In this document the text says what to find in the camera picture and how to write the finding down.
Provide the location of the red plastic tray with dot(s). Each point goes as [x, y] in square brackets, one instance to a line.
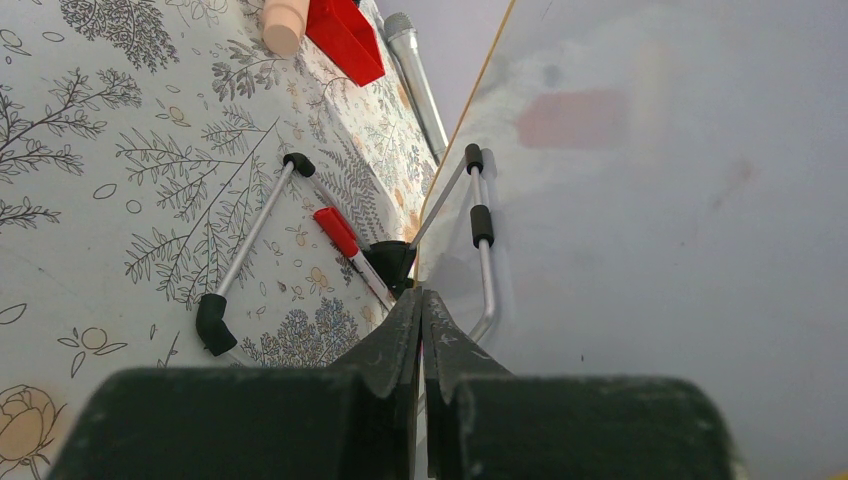
[342, 32]

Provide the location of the silver microphone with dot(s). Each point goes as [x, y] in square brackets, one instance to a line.
[402, 39]

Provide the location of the metal whiteboard stand frame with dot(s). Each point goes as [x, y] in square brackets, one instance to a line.
[210, 323]

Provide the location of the black whiteboard foot left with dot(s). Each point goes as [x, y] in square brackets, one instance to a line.
[393, 261]

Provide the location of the floral table mat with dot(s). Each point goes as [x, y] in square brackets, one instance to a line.
[140, 140]

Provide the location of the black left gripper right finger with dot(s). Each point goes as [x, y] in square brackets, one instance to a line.
[484, 422]

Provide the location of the yellow framed whiteboard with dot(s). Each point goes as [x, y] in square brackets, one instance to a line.
[668, 187]

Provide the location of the red cap marker pen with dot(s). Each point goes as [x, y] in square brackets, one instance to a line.
[342, 236]

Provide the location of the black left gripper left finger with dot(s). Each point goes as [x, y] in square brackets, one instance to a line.
[353, 419]

